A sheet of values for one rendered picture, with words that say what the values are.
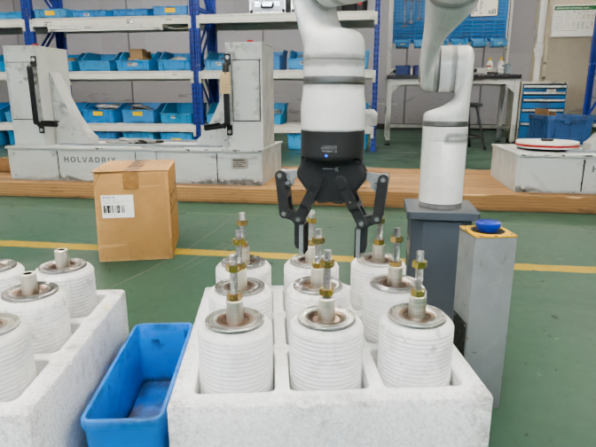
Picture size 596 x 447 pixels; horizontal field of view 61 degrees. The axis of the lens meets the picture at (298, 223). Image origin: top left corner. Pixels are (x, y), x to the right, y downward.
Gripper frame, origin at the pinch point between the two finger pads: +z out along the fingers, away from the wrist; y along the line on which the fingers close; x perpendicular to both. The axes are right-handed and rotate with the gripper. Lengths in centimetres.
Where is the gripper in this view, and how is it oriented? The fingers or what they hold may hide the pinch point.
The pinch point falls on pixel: (330, 244)
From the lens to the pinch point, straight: 63.8
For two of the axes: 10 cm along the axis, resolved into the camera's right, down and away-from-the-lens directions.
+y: 9.7, 0.6, -2.4
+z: 0.0, 9.7, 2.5
